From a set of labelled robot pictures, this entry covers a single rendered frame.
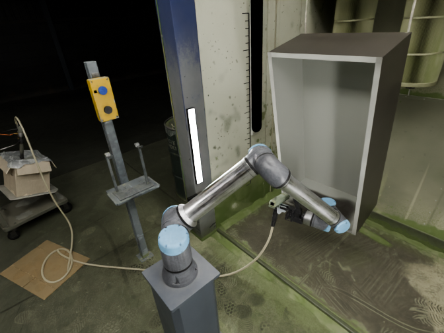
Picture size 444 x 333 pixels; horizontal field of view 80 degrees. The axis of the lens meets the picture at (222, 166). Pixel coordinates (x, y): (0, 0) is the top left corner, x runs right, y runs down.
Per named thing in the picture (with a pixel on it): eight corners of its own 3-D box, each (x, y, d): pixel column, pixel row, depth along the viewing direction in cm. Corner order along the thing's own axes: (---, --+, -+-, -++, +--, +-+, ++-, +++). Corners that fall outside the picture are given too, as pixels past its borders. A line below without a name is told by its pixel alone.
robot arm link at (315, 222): (335, 215, 165) (332, 227, 170) (315, 208, 171) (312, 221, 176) (332, 223, 158) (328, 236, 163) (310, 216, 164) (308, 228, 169)
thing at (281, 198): (269, 232, 172) (277, 199, 168) (262, 230, 175) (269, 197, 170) (291, 214, 214) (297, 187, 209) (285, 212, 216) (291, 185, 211)
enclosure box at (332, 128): (304, 177, 238) (301, 33, 167) (376, 204, 199) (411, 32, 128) (282, 201, 221) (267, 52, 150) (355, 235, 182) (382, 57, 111)
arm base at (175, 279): (174, 295, 131) (172, 281, 126) (156, 272, 143) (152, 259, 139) (205, 272, 141) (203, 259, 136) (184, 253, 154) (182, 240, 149)
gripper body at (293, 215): (283, 219, 175) (301, 225, 170) (286, 207, 174) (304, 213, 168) (287, 215, 182) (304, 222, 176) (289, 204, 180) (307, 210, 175)
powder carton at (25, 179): (-7, 184, 280) (-10, 148, 270) (40, 178, 314) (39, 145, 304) (10, 201, 250) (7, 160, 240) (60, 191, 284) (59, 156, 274)
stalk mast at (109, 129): (146, 252, 242) (92, 60, 163) (149, 255, 238) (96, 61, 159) (140, 255, 239) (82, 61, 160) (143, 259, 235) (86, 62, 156)
